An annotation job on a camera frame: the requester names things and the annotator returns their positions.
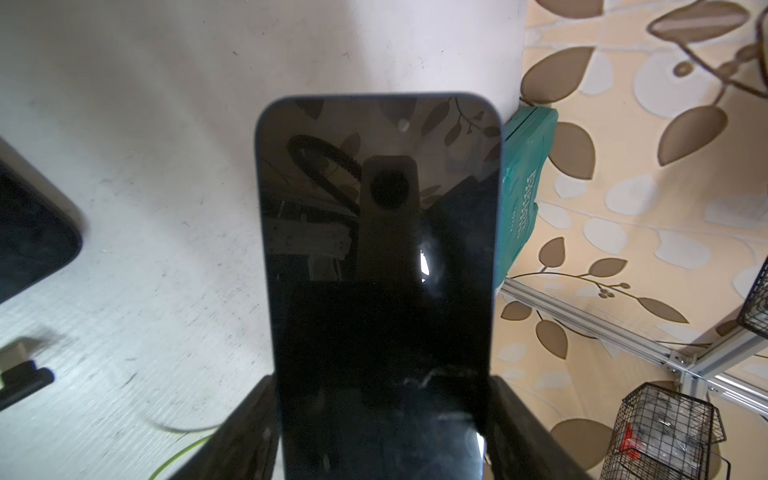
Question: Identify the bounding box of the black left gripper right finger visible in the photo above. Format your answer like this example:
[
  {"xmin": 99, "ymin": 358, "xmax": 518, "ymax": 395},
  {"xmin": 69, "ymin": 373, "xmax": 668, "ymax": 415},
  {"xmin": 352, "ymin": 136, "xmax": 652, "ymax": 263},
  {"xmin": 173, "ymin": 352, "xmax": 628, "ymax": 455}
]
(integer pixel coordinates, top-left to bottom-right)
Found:
[{"xmin": 485, "ymin": 376, "xmax": 590, "ymax": 480}]

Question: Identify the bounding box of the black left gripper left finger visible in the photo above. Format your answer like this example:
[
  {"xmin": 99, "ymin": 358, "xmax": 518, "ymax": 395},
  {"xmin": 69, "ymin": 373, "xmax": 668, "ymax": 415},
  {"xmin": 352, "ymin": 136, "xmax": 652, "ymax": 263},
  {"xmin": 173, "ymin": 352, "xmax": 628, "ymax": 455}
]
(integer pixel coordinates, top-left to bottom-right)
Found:
[{"xmin": 172, "ymin": 375, "xmax": 280, "ymax": 480}]

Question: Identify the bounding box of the blue edged black smartphone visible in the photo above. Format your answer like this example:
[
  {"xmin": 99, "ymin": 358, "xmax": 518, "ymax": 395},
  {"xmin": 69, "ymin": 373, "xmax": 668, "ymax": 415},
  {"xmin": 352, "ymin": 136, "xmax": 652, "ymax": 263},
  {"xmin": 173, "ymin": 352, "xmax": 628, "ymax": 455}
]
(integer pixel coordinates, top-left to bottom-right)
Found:
[{"xmin": 254, "ymin": 93, "xmax": 501, "ymax": 479}]

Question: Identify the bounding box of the red item in basket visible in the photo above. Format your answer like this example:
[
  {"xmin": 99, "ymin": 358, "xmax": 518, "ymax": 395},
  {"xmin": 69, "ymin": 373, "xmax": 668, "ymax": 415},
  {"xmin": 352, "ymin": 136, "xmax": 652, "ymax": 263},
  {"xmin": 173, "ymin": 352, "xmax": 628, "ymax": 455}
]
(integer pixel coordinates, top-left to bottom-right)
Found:
[{"xmin": 619, "ymin": 423, "xmax": 641, "ymax": 460}]

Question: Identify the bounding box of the black smartphone on table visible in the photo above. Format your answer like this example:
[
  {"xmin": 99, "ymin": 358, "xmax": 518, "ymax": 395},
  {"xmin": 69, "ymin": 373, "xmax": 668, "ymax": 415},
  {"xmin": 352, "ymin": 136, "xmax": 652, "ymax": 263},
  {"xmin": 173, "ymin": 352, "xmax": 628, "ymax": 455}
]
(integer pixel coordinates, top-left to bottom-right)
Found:
[{"xmin": 1, "ymin": 140, "xmax": 85, "ymax": 302}]

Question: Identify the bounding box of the green plastic tool case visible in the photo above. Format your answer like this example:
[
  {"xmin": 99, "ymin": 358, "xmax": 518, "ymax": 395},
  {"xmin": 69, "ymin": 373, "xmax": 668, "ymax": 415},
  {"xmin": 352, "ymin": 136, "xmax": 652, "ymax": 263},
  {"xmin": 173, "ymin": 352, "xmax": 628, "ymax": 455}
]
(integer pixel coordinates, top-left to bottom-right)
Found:
[{"xmin": 493, "ymin": 106, "xmax": 558, "ymax": 291}]

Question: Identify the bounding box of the black wire basket right wall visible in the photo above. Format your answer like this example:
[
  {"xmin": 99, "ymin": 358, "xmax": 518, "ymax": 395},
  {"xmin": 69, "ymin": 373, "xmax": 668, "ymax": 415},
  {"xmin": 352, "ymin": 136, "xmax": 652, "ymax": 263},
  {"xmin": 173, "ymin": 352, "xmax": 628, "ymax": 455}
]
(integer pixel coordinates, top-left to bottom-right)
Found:
[{"xmin": 600, "ymin": 382, "xmax": 731, "ymax": 480}]

